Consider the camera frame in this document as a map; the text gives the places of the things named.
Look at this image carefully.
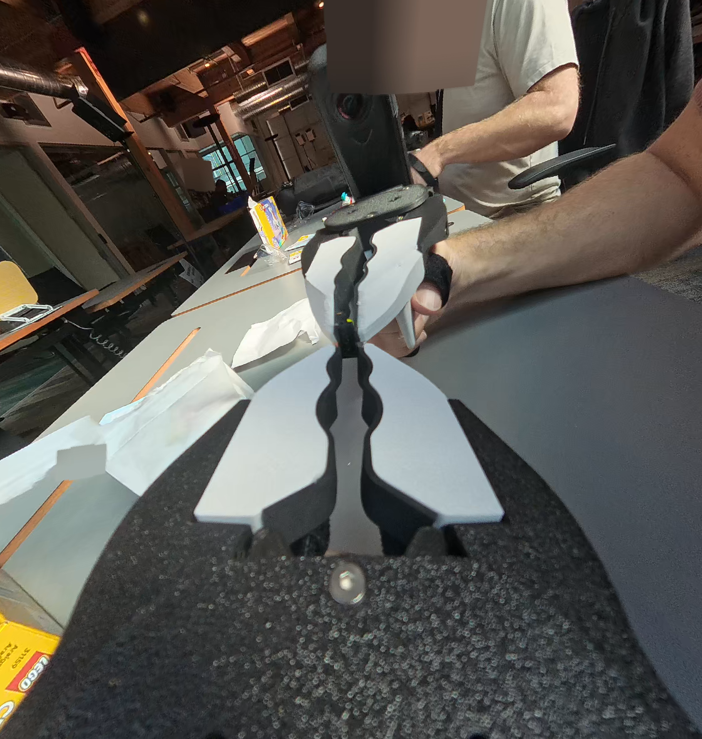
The flat empty white paper bag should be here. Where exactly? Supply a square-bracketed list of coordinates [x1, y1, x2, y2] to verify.
[231, 298, 323, 370]

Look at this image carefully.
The person's right hand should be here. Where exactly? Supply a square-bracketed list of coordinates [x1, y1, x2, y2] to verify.
[380, 237, 473, 359]

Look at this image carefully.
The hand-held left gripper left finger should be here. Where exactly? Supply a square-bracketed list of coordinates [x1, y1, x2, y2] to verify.
[194, 348, 343, 546]

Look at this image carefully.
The metal ventilation duct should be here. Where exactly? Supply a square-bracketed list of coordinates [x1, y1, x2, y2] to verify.
[235, 81, 317, 116]

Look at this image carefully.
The small yellow white lego box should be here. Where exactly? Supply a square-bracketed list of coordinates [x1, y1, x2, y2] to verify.
[248, 196, 290, 252]

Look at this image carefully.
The small black lego assembly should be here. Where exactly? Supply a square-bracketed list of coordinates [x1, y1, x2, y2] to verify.
[336, 314, 359, 361]

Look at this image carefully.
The large yellow lego box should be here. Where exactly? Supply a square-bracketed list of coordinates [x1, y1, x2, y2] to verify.
[0, 557, 63, 739]

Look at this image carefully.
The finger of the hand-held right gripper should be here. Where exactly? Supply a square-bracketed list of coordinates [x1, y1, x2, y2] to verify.
[302, 228, 359, 347]
[351, 218, 431, 345]

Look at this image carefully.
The full white paper bag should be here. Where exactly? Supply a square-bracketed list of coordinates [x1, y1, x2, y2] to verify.
[99, 349, 253, 497]

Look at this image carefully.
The metal ceiling pipe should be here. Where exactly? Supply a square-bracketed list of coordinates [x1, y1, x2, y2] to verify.
[0, 58, 89, 102]

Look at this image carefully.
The arched window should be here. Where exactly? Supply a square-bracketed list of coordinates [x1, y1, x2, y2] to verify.
[199, 135, 266, 194]

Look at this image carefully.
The wooden-edged desk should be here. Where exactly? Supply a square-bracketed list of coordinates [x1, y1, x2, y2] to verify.
[0, 289, 100, 361]

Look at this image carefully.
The black duffel bag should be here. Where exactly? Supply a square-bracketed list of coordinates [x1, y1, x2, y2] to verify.
[276, 170, 354, 211]

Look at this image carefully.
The torn white paper bag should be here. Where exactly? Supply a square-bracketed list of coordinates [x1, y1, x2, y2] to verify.
[0, 416, 112, 520]

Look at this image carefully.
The black office chair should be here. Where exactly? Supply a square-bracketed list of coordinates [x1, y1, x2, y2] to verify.
[508, 141, 617, 191]

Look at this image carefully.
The black jacket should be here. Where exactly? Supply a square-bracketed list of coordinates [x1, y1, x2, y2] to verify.
[559, 0, 701, 191]

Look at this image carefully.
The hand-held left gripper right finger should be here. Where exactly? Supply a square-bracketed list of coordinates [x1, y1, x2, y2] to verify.
[354, 345, 504, 543]

